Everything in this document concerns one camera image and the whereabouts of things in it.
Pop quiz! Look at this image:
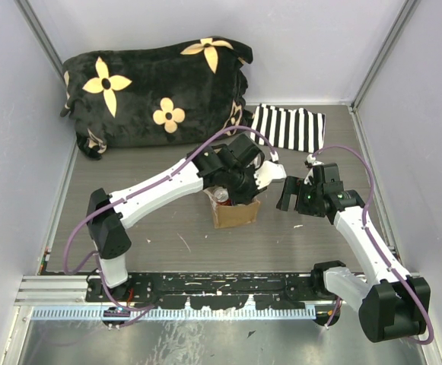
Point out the black floral plush blanket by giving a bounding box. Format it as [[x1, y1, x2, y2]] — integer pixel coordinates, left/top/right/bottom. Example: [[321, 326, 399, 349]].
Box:
[[60, 36, 253, 160]]

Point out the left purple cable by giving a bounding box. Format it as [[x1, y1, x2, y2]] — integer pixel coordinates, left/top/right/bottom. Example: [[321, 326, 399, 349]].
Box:
[[64, 125, 281, 328]]

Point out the aluminium rail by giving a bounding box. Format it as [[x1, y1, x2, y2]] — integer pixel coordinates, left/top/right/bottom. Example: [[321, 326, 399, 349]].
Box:
[[15, 272, 335, 309]]

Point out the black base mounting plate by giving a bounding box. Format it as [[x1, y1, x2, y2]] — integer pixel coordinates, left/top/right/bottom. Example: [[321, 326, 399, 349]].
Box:
[[85, 271, 358, 311]]

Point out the red soda can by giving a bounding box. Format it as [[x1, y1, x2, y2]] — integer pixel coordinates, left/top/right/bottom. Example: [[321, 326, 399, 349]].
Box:
[[213, 187, 230, 205]]

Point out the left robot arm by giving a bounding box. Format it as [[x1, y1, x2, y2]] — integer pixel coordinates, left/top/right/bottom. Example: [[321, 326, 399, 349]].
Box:
[[87, 135, 265, 301]]

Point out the black white striped cloth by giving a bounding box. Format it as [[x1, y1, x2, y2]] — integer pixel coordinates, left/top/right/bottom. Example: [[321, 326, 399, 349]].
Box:
[[250, 104, 326, 154]]

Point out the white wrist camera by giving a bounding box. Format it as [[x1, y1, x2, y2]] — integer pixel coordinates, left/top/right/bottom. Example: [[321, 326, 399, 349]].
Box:
[[254, 151, 287, 190], [304, 154, 324, 186]]

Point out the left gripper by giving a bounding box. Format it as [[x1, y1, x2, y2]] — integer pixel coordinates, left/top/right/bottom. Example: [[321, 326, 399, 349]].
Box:
[[225, 164, 269, 208]]

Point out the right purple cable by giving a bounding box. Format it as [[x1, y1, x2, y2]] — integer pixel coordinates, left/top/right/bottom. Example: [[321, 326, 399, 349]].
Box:
[[304, 144, 435, 345]]

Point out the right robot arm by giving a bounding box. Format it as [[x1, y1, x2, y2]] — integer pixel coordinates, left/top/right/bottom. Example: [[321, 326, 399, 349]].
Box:
[[277, 163, 431, 343]]

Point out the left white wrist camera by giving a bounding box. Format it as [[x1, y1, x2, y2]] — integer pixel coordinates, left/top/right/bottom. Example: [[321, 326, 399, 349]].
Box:
[[254, 151, 287, 190]]

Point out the cat print canvas bag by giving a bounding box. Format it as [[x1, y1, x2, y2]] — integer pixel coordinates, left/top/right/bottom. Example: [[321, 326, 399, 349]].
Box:
[[203, 187, 261, 229]]

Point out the purple cable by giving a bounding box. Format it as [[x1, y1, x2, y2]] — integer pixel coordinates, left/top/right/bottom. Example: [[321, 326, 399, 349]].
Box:
[[64, 125, 281, 328], [304, 144, 435, 345]]

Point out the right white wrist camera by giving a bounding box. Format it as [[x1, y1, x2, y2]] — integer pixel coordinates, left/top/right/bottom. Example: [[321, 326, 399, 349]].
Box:
[[304, 154, 324, 186]]

